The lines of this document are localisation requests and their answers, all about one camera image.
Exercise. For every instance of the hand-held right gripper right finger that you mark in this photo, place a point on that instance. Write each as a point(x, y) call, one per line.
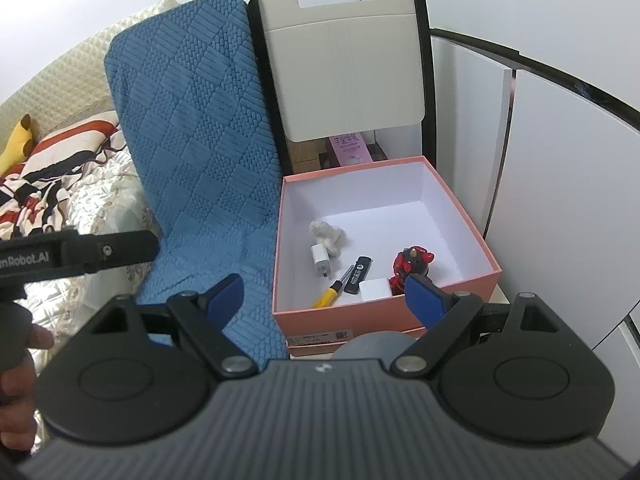
point(422, 300)

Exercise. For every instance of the white fluffy toy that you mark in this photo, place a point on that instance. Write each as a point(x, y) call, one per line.
point(327, 232)

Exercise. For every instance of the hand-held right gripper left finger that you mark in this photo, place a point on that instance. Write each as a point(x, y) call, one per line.
point(225, 300)

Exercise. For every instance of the pink cardboard box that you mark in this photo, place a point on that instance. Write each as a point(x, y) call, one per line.
point(380, 220)

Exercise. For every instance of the yellow plush toy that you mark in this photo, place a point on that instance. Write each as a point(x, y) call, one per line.
point(15, 147)

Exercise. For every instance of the black rectangular lighter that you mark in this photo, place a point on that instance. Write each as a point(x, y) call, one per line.
point(357, 275)

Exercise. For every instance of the white charger plug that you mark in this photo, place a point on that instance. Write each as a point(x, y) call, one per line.
point(319, 257)

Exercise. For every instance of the pink packet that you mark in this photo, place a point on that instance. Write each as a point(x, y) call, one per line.
point(350, 147)

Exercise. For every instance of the person's left hand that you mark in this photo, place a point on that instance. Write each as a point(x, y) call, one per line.
point(17, 395)

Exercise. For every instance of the brown cardboard box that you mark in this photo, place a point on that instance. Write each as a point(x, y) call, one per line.
point(305, 157)

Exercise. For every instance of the red and black toy figure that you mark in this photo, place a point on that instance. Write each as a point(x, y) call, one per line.
point(411, 265)

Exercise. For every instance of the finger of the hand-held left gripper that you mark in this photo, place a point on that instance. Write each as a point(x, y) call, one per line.
point(125, 250)

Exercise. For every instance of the blue textured blanket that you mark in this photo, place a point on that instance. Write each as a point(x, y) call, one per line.
point(200, 135)

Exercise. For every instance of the white square adapter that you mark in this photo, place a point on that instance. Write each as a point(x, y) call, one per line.
point(375, 291)

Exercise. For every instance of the striped pillow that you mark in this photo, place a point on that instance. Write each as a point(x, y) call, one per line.
point(65, 160)

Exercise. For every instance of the cream quilted headboard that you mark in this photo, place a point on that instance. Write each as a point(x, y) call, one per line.
point(60, 70)

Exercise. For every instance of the white chair with black frame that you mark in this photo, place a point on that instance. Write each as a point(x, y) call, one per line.
point(345, 60)

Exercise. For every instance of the white cabinet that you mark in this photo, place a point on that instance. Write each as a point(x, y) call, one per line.
point(550, 185)

